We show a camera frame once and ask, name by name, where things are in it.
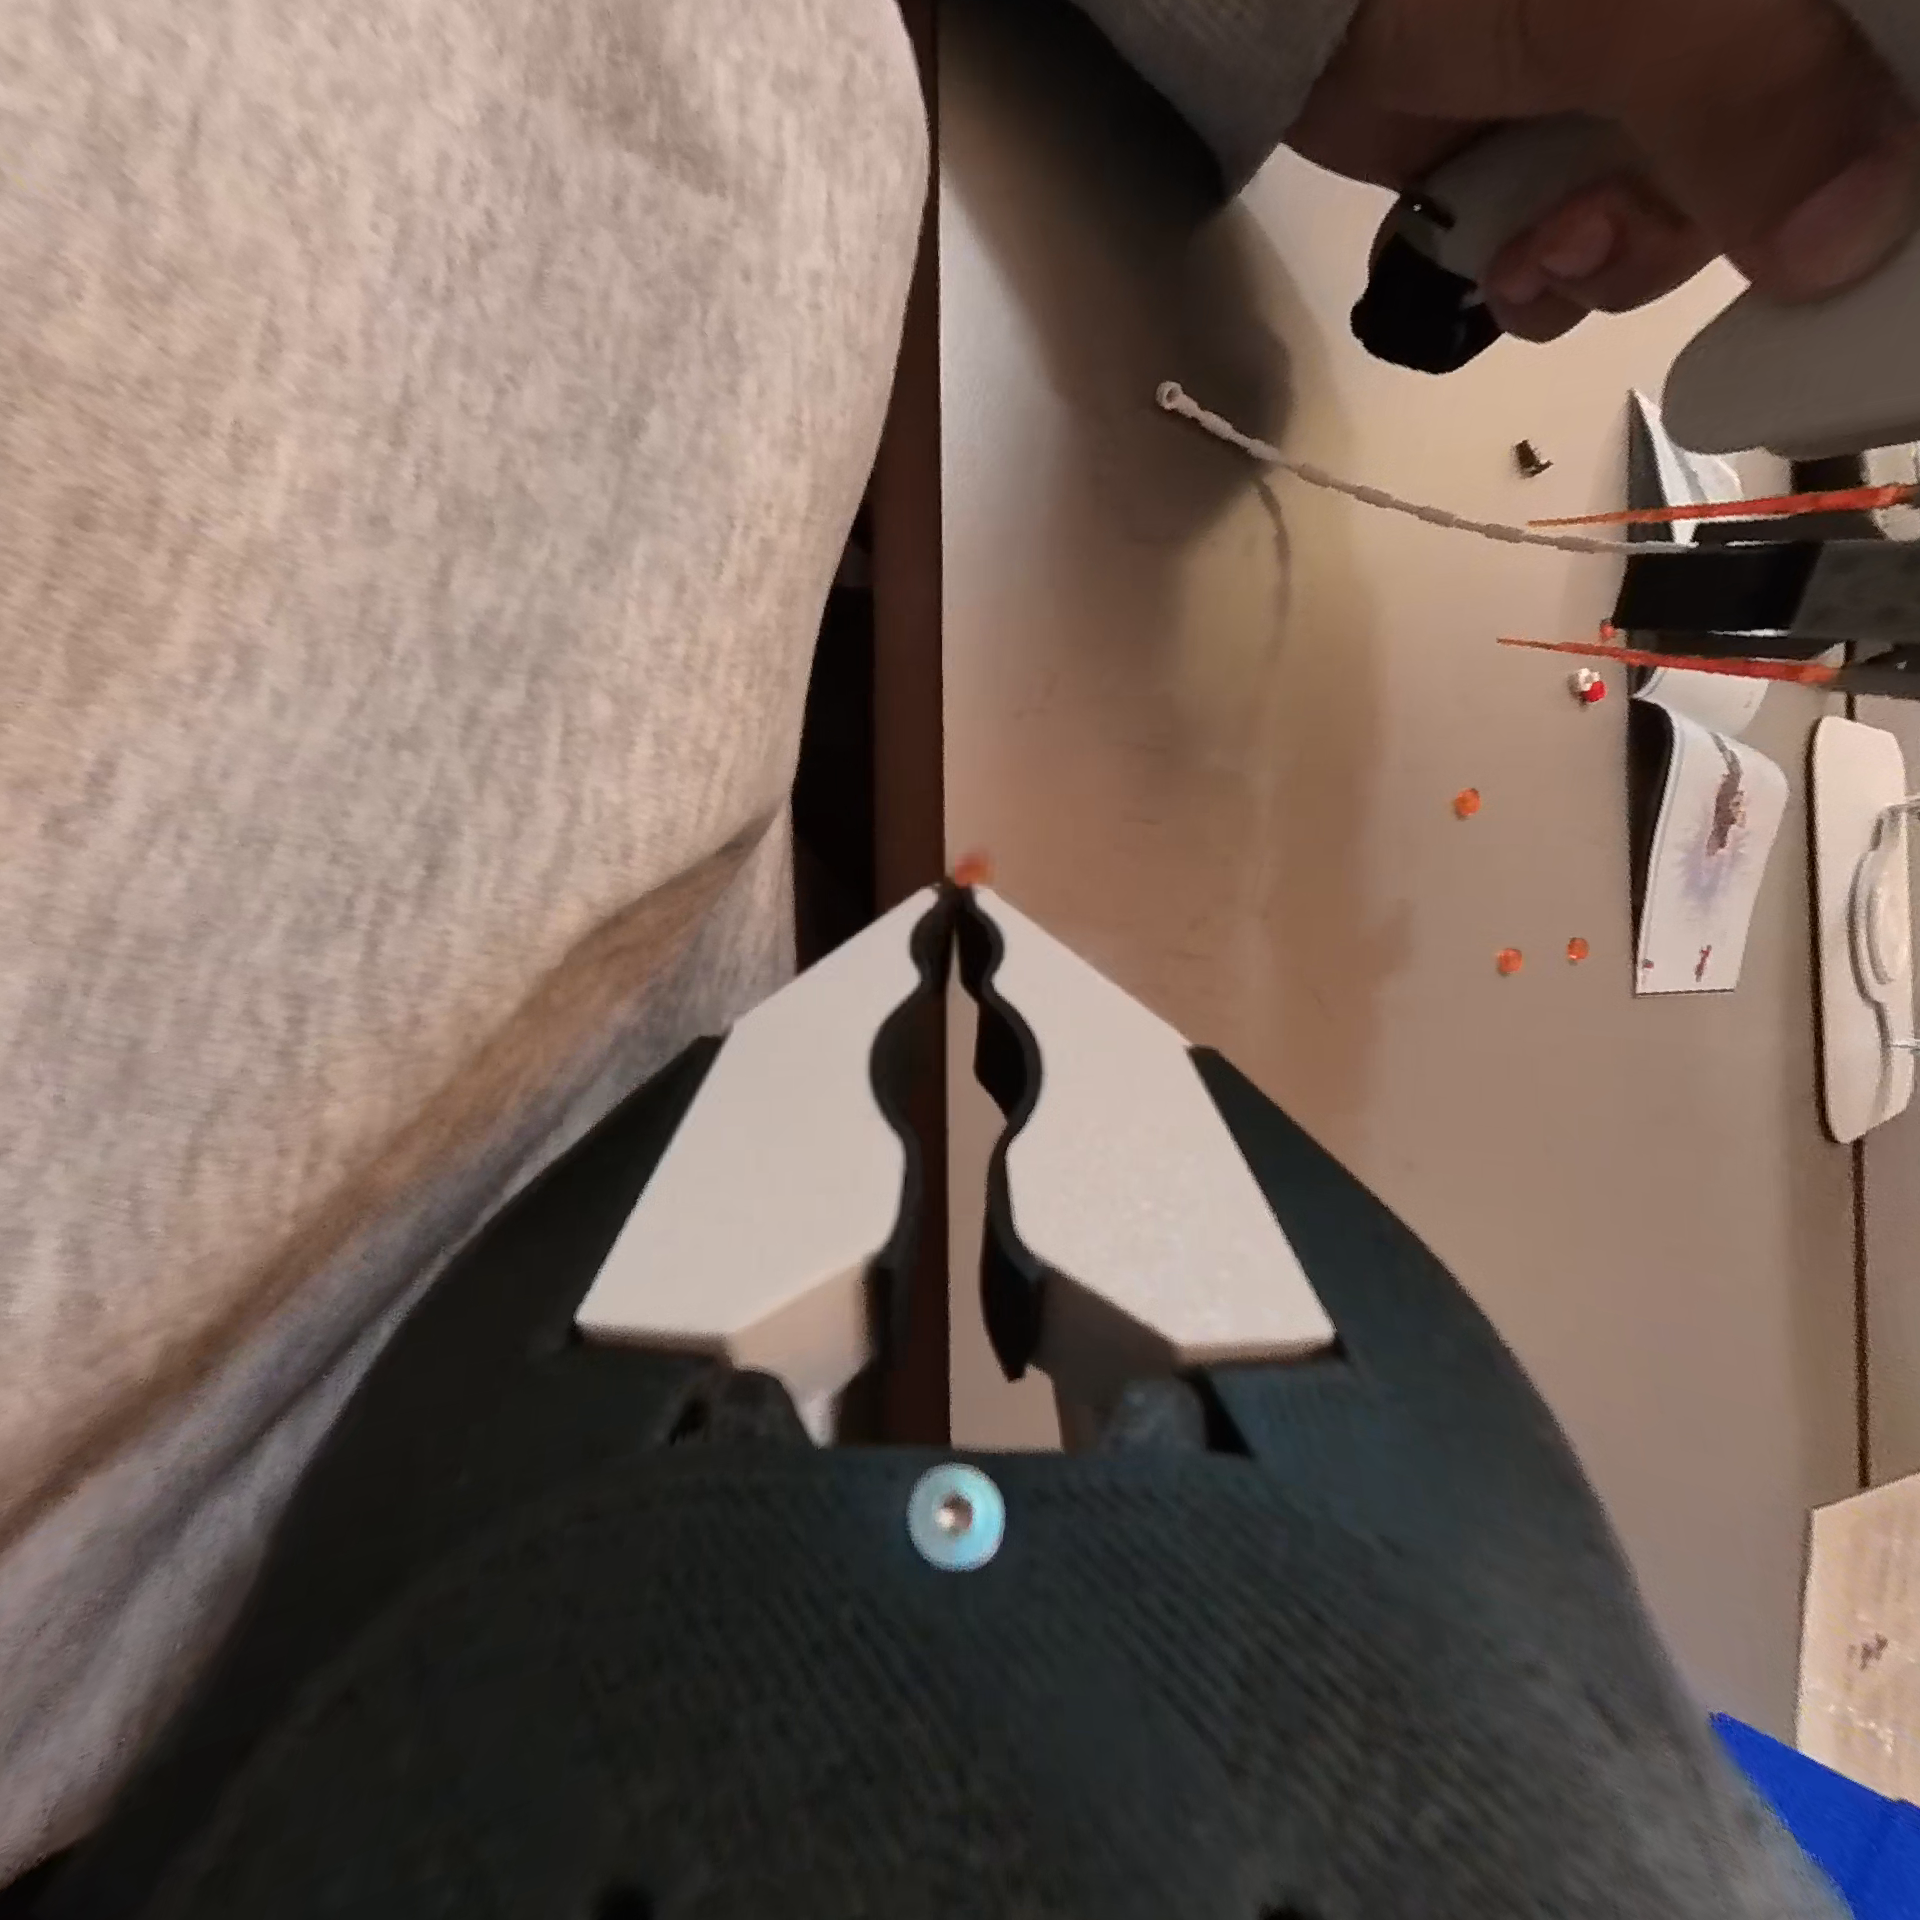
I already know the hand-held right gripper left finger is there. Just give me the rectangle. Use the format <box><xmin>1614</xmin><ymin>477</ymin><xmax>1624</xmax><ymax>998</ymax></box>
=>
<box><xmin>575</xmin><ymin>883</ymin><xmax>963</xmax><ymax>1449</ymax></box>

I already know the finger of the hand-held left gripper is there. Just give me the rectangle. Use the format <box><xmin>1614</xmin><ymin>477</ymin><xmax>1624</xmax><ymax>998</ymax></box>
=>
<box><xmin>1665</xmin><ymin>271</ymin><xmax>1920</xmax><ymax>461</ymax></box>

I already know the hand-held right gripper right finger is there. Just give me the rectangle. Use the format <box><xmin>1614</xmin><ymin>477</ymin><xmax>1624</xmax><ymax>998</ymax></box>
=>
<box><xmin>953</xmin><ymin>885</ymin><xmax>1340</xmax><ymax>1453</ymax></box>

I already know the lego motorcycle model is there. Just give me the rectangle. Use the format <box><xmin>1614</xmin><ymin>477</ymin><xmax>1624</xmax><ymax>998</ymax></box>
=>
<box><xmin>1155</xmin><ymin>379</ymin><xmax>1920</xmax><ymax>694</ymax></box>

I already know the person's left forearm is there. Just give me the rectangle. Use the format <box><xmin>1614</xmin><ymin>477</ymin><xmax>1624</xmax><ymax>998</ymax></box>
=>
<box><xmin>1073</xmin><ymin>0</ymin><xmax>1359</xmax><ymax>196</ymax></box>

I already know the lego instruction booklet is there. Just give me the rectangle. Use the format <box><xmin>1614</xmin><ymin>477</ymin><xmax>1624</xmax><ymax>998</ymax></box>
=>
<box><xmin>1628</xmin><ymin>387</ymin><xmax>1797</xmax><ymax>998</ymax></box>

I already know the person's left hand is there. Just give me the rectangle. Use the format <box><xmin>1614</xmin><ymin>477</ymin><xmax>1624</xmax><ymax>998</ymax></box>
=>
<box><xmin>1291</xmin><ymin>0</ymin><xmax>1920</xmax><ymax>318</ymax></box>

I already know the printed paper sheet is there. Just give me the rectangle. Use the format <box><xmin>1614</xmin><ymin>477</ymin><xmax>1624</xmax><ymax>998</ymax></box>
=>
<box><xmin>1795</xmin><ymin>1477</ymin><xmax>1920</xmax><ymax>1769</ymax></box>

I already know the blue plastic bin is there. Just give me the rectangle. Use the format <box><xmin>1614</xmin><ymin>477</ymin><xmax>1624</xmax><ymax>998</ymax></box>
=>
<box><xmin>1706</xmin><ymin>1710</ymin><xmax>1920</xmax><ymax>1920</ymax></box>

